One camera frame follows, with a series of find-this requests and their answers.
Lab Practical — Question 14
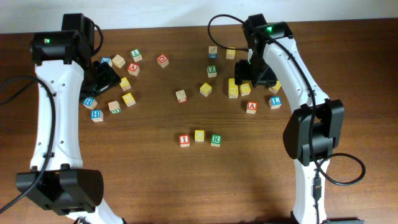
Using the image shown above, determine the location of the green R block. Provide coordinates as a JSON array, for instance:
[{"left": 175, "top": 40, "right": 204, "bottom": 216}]
[{"left": 211, "top": 134, "right": 222, "bottom": 147}]

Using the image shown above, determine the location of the yellow C block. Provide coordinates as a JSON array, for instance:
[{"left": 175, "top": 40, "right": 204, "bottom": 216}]
[{"left": 195, "top": 130, "right": 205, "bottom": 142}]

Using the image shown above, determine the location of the red I block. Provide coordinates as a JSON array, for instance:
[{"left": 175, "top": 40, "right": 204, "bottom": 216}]
[{"left": 179, "top": 134, "right": 190, "bottom": 147}]

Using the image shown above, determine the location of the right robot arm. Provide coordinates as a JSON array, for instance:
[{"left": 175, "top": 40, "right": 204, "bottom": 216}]
[{"left": 235, "top": 14, "right": 345, "bottom": 223}]

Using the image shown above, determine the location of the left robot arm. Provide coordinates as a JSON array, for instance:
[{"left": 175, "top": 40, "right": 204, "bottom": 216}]
[{"left": 16, "top": 13, "right": 125, "bottom": 223}]

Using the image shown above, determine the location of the yellow tilted block right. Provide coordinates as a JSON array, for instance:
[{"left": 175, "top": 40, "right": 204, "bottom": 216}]
[{"left": 269, "top": 81, "right": 281, "bottom": 94}]

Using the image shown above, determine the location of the blue 5 block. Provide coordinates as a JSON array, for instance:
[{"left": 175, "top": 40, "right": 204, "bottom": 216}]
[{"left": 100, "top": 57, "right": 113, "bottom": 67}]

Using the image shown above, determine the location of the yellow block cluster upper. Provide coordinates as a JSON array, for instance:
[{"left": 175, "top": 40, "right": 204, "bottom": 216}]
[{"left": 228, "top": 78, "right": 235, "bottom": 86}]

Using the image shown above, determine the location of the yellow block cluster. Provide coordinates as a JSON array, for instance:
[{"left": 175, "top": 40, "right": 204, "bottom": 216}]
[
  {"left": 228, "top": 78, "right": 235, "bottom": 86},
  {"left": 228, "top": 85, "right": 239, "bottom": 99},
  {"left": 239, "top": 83, "right": 251, "bottom": 96}
]

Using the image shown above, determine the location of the yellow block cluster right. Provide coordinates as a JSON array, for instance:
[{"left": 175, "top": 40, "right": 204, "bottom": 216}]
[{"left": 239, "top": 83, "right": 251, "bottom": 96}]

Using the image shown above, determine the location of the plain wooden block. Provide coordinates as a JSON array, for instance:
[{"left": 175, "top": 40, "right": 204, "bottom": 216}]
[{"left": 112, "top": 55, "right": 126, "bottom": 68}]

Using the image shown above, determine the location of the yellow block left upper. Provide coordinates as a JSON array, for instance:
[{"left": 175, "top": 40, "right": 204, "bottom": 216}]
[{"left": 119, "top": 77, "right": 131, "bottom": 91}]

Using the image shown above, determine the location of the blue L block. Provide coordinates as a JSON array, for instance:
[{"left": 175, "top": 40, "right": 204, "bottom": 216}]
[{"left": 269, "top": 96, "right": 282, "bottom": 110}]

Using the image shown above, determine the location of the yellow block cluster lower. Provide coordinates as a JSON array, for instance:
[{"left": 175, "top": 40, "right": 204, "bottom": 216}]
[{"left": 228, "top": 85, "right": 239, "bottom": 99}]

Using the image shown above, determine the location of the blue H block upper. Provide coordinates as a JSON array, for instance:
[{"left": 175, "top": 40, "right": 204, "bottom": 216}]
[{"left": 83, "top": 97, "right": 98, "bottom": 110}]

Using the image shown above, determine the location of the blue h block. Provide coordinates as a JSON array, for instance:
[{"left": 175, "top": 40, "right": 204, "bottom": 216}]
[
  {"left": 83, "top": 97, "right": 98, "bottom": 110},
  {"left": 91, "top": 110, "right": 103, "bottom": 122}
]

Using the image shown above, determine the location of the red A block left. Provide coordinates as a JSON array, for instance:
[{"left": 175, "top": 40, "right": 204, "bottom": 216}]
[{"left": 127, "top": 63, "right": 140, "bottom": 76}]

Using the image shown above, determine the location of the red a block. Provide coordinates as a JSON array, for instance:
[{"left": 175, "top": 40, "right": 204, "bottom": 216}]
[
  {"left": 127, "top": 63, "right": 140, "bottom": 76},
  {"left": 246, "top": 101, "right": 258, "bottom": 114}
]

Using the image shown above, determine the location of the red A block right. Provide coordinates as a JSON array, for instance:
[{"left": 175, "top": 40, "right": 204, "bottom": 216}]
[{"left": 246, "top": 101, "right": 258, "bottom": 114}]

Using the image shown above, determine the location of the green Z block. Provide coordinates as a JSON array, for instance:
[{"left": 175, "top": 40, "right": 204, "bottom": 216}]
[{"left": 206, "top": 65, "right": 217, "bottom": 78}]

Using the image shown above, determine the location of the wooden block green side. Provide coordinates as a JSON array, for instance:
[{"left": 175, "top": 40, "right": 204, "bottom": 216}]
[{"left": 108, "top": 101, "right": 121, "bottom": 114}]

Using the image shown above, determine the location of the yellow block left lower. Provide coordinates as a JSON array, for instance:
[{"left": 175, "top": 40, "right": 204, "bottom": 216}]
[{"left": 122, "top": 93, "right": 136, "bottom": 107}]

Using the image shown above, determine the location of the wooden block blue side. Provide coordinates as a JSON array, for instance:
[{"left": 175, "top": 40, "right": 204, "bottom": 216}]
[{"left": 208, "top": 46, "right": 218, "bottom": 59}]

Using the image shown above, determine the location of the blue H block lower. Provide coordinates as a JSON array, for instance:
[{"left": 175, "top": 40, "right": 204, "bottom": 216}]
[{"left": 91, "top": 110, "right": 103, "bottom": 122}]

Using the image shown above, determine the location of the green L block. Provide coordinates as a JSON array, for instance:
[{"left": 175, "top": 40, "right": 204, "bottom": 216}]
[{"left": 130, "top": 49, "right": 142, "bottom": 62}]

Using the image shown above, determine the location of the yellow block centre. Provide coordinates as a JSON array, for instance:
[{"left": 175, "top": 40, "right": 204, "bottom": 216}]
[{"left": 200, "top": 83, "right": 212, "bottom": 97}]

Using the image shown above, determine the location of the red round symbol block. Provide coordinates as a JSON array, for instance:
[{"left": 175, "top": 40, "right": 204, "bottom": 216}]
[{"left": 157, "top": 54, "right": 169, "bottom": 68}]

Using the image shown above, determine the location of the wooden block red side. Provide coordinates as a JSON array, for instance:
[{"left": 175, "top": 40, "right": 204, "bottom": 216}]
[{"left": 175, "top": 90, "right": 187, "bottom": 103}]

